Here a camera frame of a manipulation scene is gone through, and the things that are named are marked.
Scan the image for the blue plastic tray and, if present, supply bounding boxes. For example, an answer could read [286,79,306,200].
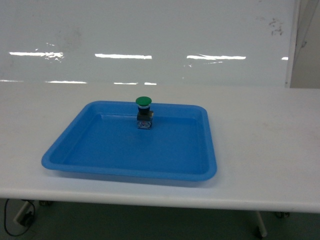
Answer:
[41,101,217,181]

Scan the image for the white table frame legs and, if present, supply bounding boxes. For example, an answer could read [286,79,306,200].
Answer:
[13,199,291,238]

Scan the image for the green mushroom push button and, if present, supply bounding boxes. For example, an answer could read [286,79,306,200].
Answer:
[135,96,154,130]

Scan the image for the white glossy whiteboard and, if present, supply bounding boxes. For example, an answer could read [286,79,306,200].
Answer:
[0,0,299,87]

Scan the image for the black power cable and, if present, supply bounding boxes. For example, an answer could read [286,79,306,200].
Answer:
[3,198,36,237]

